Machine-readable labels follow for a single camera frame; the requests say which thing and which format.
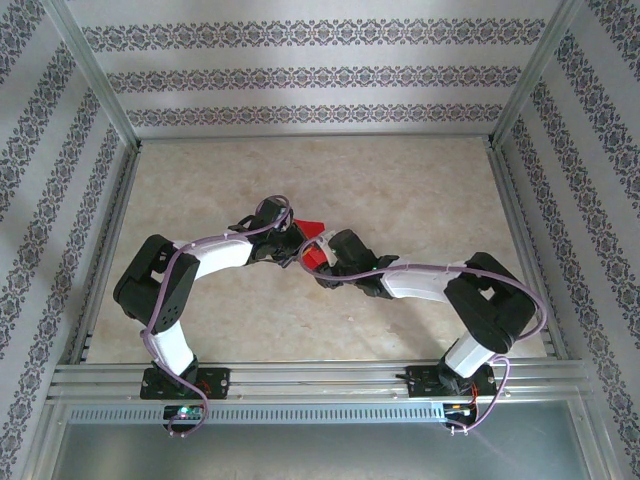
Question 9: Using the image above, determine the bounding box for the red paper sheet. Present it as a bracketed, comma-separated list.
[293, 218, 329, 275]

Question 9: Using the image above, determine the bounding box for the grey metal panel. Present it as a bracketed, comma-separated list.
[49, 423, 591, 480]

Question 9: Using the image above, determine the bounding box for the circuit board with green light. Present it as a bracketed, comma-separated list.
[163, 404, 205, 421]

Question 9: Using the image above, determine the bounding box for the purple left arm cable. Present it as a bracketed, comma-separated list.
[142, 193, 296, 439]

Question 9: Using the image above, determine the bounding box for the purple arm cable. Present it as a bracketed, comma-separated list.
[299, 238, 549, 436]
[142, 193, 296, 439]

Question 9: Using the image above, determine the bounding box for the thin aluminium rail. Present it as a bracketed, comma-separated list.
[134, 130, 496, 146]

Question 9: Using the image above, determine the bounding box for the long aluminium mounting rail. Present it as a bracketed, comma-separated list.
[47, 362, 591, 404]

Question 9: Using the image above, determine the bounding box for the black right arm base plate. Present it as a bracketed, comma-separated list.
[407, 364, 499, 400]

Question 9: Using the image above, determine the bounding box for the grey slotted cable duct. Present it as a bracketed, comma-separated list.
[67, 403, 446, 426]

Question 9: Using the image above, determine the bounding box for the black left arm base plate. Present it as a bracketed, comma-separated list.
[139, 367, 232, 401]

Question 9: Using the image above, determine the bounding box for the aluminium side rail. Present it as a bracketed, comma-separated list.
[67, 142, 144, 366]
[487, 139, 571, 361]

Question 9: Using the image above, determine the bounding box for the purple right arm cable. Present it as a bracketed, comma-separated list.
[299, 238, 549, 436]

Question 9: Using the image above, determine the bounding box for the aluminium frame post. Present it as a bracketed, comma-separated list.
[489, 0, 589, 149]
[42, 0, 141, 151]

